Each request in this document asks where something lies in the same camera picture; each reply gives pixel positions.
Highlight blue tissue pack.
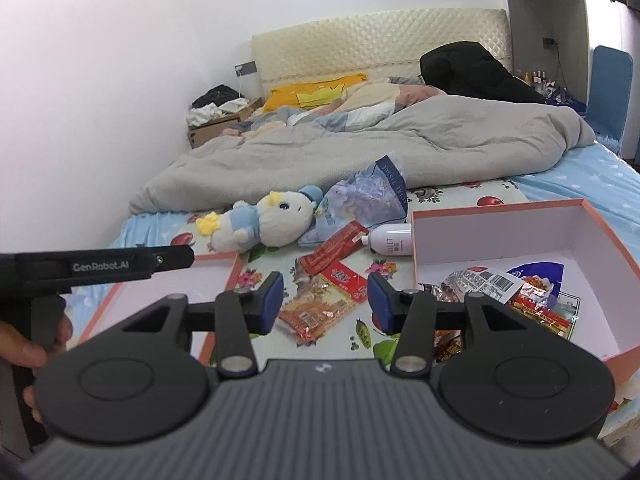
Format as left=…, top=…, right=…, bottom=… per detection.
left=297, top=152, right=410, bottom=247

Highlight small red snack packet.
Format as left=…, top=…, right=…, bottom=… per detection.
left=319, top=260, right=372, bottom=305

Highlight blue white snack bag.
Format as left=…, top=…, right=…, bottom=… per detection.
left=507, top=260, right=581, bottom=321

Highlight blue floral bed sheet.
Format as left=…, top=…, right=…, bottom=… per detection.
left=65, top=140, right=640, bottom=361

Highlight row of cosmetic bottles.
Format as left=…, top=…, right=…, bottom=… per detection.
left=515, top=67, right=586, bottom=106

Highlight yellow pillow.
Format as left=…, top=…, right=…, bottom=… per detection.
left=263, top=74, right=368, bottom=112

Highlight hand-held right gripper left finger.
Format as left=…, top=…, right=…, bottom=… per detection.
left=120, top=271, right=285, bottom=380

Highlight red yellow snack packet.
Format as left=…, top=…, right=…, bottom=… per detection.
left=505, top=295, right=573, bottom=341

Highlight cream quilted headboard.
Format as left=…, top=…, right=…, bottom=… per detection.
left=251, top=8, right=513, bottom=103

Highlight grey white wardrobe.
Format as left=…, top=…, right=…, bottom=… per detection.
left=502, top=0, right=640, bottom=106

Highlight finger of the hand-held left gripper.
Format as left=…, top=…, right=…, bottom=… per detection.
left=152, top=246, right=196, bottom=275

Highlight white crumpled clothes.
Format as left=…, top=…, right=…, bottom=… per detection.
left=187, top=104, right=223, bottom=127

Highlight white lotion bottle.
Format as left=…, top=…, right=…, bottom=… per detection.
left=363, top=223, right=413, bottom=257

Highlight black cloth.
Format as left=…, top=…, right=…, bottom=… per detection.
left=192, top=86, right=241, bottom=109

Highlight blue white plush toy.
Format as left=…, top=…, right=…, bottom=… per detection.
left=195, top=185, right=326, bottom=253

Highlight long red snack packet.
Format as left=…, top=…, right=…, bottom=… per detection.
left=298, top=220, right=370, bottom=276

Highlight orange snack packet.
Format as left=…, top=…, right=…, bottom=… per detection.
left=432, top=330, right=463, bottom=365

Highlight orange box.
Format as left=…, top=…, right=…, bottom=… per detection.
left=411, top=198, right=640, bottom=386

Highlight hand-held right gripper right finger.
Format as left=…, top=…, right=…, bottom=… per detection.
left=367, top=272, right=543, bottom=377

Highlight grey duvet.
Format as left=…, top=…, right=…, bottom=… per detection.
left=129, top=95, right=596, bottom=216

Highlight clear silver snack packet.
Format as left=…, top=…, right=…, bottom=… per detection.
left=422, top=269, right=527, bottom=306

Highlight red brown snack packet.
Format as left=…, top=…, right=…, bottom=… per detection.
left=276, top=277, right=362, bottom=346

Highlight person's left hand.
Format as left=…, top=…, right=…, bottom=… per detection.
left=0, top=317, right=74, bottom=369

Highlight cardboard box nightstand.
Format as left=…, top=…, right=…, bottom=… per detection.
left=187, top=97, right=265, bottom=150

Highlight black jacket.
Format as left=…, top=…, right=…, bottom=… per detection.
left=419, top=42, right=548, bottom=107

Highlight blue chair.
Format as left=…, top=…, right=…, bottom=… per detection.
left=587, top=45, right=635, bottom=158

